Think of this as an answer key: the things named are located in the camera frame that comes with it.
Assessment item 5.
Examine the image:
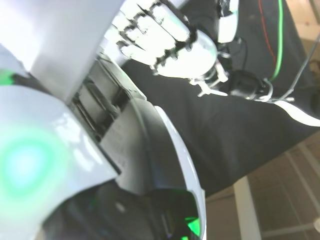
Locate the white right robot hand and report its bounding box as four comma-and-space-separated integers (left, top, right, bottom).
0, 0, 201, 240

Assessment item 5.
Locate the white table leg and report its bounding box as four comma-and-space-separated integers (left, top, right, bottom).
233, 178, 262, 240

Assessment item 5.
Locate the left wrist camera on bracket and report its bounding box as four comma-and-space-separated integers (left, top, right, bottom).
216, 0, 240, 45

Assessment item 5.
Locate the thin red cable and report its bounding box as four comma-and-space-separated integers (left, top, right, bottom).
258, 0, 277, 60

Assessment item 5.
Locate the thin green cable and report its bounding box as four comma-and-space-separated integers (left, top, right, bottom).
268, 0, 286, 82

